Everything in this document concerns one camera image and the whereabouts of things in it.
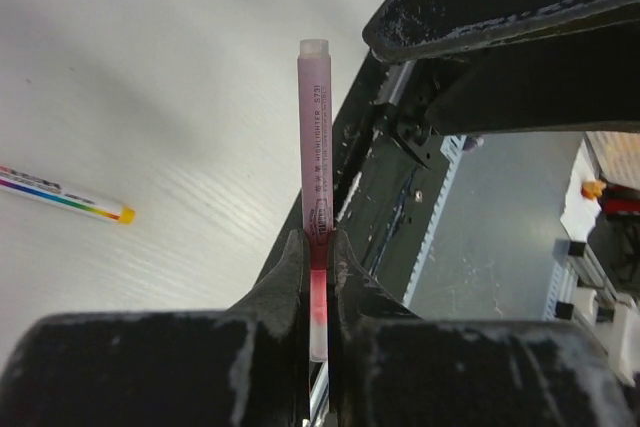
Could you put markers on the pink highlighter pen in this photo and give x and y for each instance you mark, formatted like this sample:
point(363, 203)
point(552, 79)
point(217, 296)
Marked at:
point(315, 120)

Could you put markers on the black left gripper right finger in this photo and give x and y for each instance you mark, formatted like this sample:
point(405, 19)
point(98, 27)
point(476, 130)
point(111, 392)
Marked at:
point(358, 307)

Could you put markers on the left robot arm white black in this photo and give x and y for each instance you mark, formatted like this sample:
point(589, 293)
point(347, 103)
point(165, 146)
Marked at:
point(545, 64)

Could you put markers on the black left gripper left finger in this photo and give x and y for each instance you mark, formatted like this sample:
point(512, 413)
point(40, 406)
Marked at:
point(270, 375)

